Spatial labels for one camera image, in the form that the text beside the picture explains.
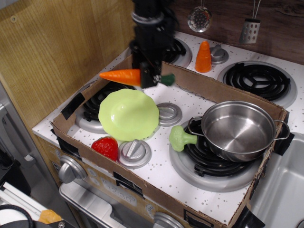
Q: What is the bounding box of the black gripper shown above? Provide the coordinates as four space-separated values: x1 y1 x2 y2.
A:
130 19 176 88

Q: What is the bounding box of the orange toy carrot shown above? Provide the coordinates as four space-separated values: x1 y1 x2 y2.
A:
99 68 176 87

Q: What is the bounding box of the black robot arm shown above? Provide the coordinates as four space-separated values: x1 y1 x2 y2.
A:
129 0 176 88

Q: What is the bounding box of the light green plastic plate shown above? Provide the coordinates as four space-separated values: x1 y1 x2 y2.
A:
98 89 159 141

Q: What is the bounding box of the brown cardboard fence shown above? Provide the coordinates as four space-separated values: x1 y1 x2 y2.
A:
52 63 289 228

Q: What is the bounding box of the silver centre stove knob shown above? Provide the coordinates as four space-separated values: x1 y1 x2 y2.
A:
157 103 182 127

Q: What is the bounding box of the silver stove knob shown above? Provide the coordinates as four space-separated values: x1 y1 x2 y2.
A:
157 103 182 127
117 140 152 169
210 44 229 65

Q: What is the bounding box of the orange toy cone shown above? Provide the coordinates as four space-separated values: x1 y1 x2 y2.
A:
195 41 211 73

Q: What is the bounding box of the silver back stove knob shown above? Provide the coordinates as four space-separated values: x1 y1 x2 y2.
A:
210 44 229 65

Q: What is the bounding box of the green toy broccoli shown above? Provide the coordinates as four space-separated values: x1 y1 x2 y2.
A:
169 125 198 152

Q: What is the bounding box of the hanging metal strainer ladle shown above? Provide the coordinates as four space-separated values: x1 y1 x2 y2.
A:
187 0 213 33

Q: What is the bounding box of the front left black burner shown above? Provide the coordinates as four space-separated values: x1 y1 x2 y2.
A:
76 82 143 134

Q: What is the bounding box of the silver front stove knob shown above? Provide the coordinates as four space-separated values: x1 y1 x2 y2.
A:
117 140 152 169

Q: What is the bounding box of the red toy strawberry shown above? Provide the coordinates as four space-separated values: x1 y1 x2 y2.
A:
91 136 118 161

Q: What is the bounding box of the front right black burner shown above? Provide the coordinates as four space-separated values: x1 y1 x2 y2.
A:
169 122 262 192

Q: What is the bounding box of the hanging metal grater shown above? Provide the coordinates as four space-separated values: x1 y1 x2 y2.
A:
239 0 261 45

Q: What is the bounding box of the stainless steel pot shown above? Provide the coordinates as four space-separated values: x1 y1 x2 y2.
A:
188 101 290 162

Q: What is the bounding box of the back right black burner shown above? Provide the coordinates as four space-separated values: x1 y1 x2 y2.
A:
217 61 297 108

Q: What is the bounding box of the silver oven knob left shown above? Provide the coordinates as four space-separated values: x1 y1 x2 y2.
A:
58 155 87 184

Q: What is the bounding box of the silver oven knob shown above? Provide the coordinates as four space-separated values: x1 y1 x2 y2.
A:
153 212 184 228
58 155 87 184

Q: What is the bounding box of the silver oven knob right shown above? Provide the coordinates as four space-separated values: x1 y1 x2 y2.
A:
153 212 184 228

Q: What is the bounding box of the silver toy sink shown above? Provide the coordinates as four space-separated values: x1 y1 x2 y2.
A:
250 133 304 228

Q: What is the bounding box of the silver oven door handle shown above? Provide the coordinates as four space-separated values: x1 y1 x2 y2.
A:
59 182 153 228

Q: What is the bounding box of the black cable bottom left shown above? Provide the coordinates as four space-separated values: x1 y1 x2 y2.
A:
0 204 34 228

